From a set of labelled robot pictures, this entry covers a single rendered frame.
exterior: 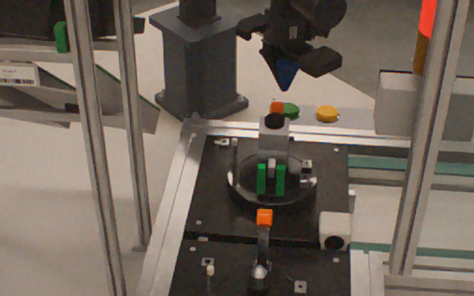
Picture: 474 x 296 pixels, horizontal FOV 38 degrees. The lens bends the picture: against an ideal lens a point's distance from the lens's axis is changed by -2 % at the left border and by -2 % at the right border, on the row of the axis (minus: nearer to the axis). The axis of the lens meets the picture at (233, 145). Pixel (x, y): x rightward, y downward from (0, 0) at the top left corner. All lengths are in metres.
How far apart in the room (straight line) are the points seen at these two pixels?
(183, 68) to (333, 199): 0.45
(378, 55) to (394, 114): 2.64
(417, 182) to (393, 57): 2.62
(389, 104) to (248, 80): 0.75
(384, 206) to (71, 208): 0.54
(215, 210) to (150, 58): 0.68
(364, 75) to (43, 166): 2.19
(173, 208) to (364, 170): 0.33
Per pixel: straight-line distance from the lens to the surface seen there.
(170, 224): 1.06
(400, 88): 0.85
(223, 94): 1.42
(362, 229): 1.12
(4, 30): 0.84
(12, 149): 1.42
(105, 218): 0.90
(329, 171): 1.14
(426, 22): 0.81
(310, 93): 1.53
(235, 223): 1.04
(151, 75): 1.60
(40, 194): 1.30
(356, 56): 3.47
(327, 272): 0.97
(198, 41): 1.31
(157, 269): 1.00
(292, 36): 1.08
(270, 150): 1.03
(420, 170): 0.88
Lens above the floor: 1.67
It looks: 37 degrees down
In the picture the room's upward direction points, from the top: straight up
